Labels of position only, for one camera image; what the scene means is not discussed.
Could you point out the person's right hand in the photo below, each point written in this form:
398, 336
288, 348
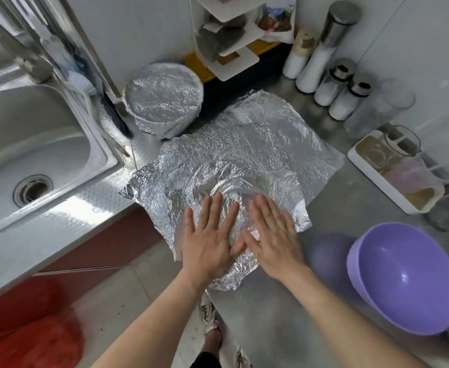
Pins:
277, 245

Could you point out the person's left hand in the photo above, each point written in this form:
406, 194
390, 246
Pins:
207, 253

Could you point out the foil-covered bowl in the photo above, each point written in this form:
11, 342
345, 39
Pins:
163, 95
178, 180

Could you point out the stack of aluminium foil sheets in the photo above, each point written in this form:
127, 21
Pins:
286, 122

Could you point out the purple bowl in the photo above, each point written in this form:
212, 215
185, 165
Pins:
408, 276

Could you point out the person's left forearm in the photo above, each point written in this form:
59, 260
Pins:
159, 325

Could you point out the person's right forearm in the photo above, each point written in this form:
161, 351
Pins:
355, 322

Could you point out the person's left white shoe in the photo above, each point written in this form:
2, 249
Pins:
209, 312

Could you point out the person's white shoe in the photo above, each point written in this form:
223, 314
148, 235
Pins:
209, 312
243, 358

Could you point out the person's dark trousers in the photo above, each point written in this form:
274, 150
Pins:
205, 360

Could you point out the person's right white shoe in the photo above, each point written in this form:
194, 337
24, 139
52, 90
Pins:
243, 358

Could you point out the red kitchen cabinet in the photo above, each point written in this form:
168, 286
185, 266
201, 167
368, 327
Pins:
102, 245

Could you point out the white rectangular tray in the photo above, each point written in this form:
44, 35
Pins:
366, 168

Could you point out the pink translucent cup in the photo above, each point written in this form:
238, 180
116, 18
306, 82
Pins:
412, 180

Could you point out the white shaker with black lid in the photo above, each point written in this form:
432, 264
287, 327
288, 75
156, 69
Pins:
330, 88
346, 103

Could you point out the clear glass cup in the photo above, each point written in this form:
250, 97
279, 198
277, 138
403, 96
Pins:
378, 111

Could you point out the small white tan-capped bottle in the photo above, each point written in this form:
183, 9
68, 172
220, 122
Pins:
296, 61

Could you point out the tall white steel-capped bottle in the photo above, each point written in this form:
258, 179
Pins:
320, 61

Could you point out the stainless steel sink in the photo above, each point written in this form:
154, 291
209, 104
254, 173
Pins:
33, 157

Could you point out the red plastic bag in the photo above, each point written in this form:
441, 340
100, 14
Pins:
29, 345

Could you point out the white corner shelf rack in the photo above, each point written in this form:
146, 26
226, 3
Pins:
224, 42

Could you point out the white dish brush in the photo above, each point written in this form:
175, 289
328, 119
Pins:
75, 69

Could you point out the colourful snack packet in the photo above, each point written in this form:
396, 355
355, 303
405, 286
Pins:
277, 15

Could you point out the steel faucet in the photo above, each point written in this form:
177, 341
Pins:
17, 53

